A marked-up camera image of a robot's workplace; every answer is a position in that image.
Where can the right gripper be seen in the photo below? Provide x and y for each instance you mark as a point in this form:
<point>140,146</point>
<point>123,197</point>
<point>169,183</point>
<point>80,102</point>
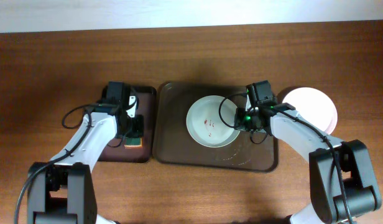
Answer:
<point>239,121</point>

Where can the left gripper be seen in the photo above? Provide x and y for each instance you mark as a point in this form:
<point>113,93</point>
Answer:
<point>138,130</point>

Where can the green orange sponge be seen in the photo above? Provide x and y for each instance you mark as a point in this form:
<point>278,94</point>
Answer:
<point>133,142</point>

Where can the pale green plate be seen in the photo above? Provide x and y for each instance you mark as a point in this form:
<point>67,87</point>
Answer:
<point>205,126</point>

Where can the cream white plate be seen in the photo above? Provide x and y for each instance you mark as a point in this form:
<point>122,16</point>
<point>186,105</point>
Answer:
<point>312,104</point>

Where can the pink plate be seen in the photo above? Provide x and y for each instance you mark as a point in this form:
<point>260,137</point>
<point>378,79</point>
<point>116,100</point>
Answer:
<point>333,116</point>

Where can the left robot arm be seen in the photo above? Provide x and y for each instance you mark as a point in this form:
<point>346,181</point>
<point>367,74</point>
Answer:
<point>61,189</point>

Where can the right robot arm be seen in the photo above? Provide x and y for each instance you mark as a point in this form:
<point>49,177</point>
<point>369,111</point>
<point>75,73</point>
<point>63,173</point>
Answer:
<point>343,184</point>

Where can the small black tray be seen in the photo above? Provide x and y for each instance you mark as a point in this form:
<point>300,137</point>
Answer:
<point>146,107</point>

